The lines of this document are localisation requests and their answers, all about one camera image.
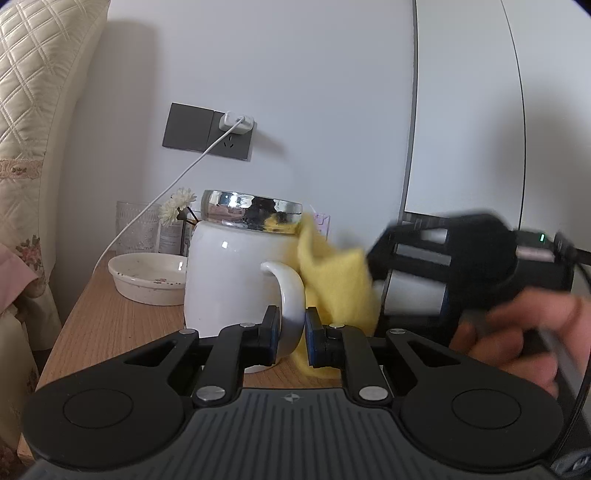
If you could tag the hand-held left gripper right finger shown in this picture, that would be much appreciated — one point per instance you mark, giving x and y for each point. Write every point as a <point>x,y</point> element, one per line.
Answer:
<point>312,342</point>

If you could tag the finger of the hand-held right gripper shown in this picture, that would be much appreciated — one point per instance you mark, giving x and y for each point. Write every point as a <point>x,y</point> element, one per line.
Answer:
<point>415,323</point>
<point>418,251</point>

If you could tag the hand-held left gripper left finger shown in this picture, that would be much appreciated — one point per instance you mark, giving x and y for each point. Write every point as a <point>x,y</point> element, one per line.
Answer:
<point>275,333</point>

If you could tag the yellow cleaning cloth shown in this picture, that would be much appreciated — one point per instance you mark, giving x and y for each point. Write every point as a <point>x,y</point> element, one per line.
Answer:
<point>337,286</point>

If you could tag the white ceramic mug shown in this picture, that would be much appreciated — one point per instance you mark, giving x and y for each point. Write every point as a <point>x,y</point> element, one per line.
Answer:
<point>231,277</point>

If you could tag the silver mirrored lid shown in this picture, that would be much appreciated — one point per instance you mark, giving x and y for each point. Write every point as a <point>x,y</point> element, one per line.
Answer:
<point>240,210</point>

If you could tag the person's right hand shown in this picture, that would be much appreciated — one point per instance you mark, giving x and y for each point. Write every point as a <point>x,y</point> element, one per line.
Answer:
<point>521,332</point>

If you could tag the pink card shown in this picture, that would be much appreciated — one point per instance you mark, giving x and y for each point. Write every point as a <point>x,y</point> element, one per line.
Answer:
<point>322,224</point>

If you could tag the white shallow bowl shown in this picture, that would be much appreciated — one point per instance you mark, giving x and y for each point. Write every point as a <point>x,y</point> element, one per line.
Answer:
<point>147,277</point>

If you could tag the small glass bottle vase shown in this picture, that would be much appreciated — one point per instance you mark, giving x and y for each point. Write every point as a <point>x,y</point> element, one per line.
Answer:
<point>173,237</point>

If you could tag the white wardrobe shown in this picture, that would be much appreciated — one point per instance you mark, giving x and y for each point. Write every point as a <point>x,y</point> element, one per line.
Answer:
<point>466,115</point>

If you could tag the white flower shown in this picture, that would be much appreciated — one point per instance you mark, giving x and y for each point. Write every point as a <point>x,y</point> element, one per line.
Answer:
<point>178,203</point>

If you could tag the clear ribbed glass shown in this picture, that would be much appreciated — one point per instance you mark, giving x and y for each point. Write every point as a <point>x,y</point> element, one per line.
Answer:
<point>136,228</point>

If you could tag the white charger plug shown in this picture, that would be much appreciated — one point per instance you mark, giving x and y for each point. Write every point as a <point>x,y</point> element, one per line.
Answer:
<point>236,122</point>

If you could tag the pink bedding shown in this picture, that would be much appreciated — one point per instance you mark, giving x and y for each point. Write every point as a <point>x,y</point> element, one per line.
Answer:
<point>14,272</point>

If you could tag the beige quilted headboard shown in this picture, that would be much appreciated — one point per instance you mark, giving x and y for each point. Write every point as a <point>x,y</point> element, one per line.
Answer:
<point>37,115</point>

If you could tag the grey wall socket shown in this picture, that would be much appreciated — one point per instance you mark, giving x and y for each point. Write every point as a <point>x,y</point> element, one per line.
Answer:
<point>233,145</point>

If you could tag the grey wall switch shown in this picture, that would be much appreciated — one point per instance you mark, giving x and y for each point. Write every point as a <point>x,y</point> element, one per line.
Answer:
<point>187,125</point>

